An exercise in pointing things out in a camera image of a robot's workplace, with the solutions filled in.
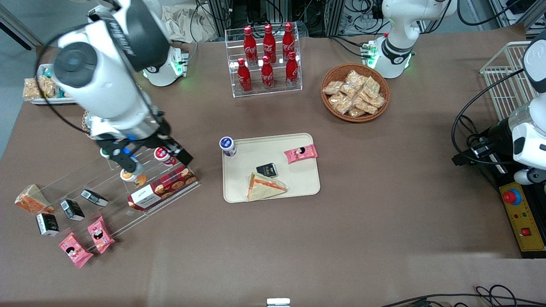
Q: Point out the blue label yogurt bottle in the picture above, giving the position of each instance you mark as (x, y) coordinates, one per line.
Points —
(228, 145)

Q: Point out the red cola bottle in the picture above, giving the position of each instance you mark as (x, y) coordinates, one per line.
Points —
(269, 42)
(288, 41)
(267, 76)
(249, 44)
(292, 72)
(244, 79)

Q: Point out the small grey device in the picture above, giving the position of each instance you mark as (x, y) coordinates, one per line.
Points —
(278, 302)

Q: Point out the orange label yogurt bottle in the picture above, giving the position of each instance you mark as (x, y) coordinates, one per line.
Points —
(140, 181)

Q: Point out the red label yogurt bottle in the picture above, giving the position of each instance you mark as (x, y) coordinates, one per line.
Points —
(162, 154)

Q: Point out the oval wicker basket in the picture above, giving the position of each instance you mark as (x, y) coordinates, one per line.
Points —
(87, 123)

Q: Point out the red plaid cookie box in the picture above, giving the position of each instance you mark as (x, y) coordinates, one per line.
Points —
(164, 186)

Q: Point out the crumpled brown paper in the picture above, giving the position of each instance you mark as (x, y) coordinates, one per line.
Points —
(183, 23)

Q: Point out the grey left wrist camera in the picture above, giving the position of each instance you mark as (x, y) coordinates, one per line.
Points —
(529, 175)

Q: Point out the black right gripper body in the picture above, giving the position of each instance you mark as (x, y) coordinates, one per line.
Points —
(164, 134)

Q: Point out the clear bag of crackers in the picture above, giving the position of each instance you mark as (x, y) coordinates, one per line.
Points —
(356, 113)
(364, 106)
(40, 87)
(356, 79)
(341, 103)
(372, 87)
(378, 101)
(332, 88)

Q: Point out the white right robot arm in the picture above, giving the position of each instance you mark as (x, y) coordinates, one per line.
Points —
(106, 85)

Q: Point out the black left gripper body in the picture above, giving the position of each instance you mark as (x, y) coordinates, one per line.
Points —
(497, 135)

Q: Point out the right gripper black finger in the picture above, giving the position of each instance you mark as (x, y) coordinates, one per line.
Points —
(180, 153)
(123, 161)

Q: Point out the white rectangular snack tray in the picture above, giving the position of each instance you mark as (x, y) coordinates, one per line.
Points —
(51, 101)

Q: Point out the clear acrylic bottle rack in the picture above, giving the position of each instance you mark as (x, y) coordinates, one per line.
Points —
(277, 91)

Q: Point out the clear acrylic stepped shelf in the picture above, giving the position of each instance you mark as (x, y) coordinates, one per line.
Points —
(119, 204)

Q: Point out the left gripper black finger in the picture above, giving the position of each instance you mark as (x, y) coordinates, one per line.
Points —
(461, 157)

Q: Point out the triangle sandwich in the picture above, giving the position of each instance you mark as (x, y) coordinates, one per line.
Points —
(264, 189)
(32, 200)

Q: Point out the green label yogurt bottle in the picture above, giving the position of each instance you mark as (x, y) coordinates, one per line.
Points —
(104, 152)

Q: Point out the yellow emergency stop box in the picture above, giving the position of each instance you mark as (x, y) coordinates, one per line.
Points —
(522, 217)

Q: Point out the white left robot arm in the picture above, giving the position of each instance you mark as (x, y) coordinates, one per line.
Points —
(396, 47)

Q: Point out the beige serving tray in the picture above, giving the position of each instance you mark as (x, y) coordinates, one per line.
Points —
(298, 183)

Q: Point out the round wicker basket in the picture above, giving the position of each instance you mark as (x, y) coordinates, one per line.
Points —
(332, 70)

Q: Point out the small black snack box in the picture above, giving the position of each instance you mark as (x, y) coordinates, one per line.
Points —
(268, 169)
(47, 224)
(94, 197)
(72, 209)

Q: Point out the pink cartoon snack packet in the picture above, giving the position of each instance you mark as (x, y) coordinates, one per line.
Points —
(300, 153)
(74, 250)
(100, 234)

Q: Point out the aluminium frame rack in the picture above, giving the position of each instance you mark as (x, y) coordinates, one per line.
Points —
(315, 17)

